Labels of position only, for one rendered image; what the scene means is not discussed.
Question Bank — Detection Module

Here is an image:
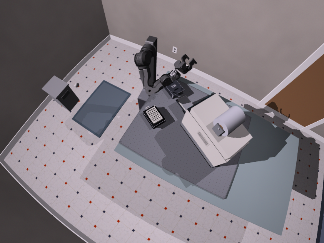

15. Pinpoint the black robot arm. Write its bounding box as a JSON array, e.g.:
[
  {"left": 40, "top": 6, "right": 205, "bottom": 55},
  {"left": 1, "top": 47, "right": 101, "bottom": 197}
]
[{"left": 134, "top": 41, "right": 181, "bottom": 95}]

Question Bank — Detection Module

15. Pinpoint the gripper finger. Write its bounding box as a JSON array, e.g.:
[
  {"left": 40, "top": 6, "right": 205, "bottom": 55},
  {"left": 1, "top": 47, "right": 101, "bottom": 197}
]
[
  {"left": 181, "top": 54, "right": 189, "bottom": 63},
  {"left": 186, "top": 58, "right": 197, "bottom": 72}
]

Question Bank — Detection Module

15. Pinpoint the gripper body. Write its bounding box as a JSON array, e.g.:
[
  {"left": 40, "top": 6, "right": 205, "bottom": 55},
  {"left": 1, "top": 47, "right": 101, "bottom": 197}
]
[{"left": 171, "top": 60, "right": 187, "bottom": 74}]

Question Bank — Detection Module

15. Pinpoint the pale grey cylinder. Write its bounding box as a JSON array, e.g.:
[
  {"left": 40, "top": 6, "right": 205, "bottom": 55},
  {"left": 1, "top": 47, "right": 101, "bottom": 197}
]
[{"left": 213, "top": 106, "right": 246, "bottom": 136}]

